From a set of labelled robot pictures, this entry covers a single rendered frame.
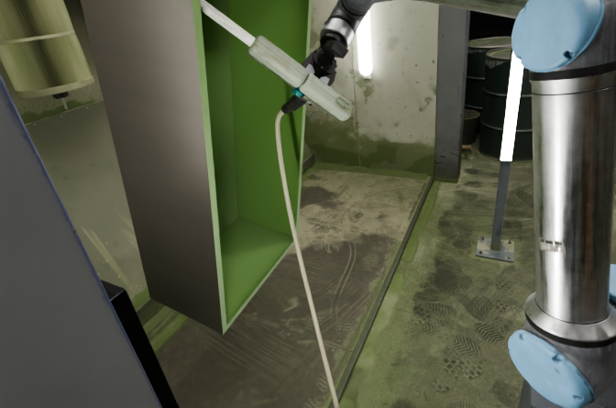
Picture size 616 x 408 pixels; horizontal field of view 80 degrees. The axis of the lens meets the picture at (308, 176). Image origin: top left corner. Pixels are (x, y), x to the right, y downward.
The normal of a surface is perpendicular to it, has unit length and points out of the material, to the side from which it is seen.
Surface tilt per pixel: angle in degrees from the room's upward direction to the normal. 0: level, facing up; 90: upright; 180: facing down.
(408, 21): 90
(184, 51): 90
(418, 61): 90
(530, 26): 83
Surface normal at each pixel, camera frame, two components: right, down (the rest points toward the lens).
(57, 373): 0.88, 0.11
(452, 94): -0.46, 0.44
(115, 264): 0.67, -0.40
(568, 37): -0.92, 0.16
